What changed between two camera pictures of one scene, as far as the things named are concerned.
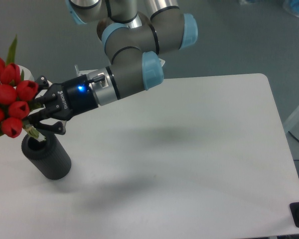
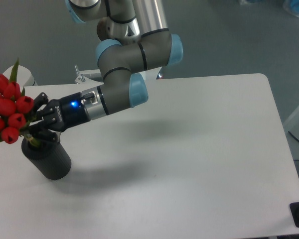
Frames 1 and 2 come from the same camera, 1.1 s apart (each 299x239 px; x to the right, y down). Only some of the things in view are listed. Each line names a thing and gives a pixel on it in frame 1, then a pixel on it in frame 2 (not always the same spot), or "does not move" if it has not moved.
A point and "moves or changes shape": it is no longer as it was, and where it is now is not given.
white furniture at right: [297, 125] does not move
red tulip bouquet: [10, 97] moves or changes shape
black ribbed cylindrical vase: [49, 156] does not move
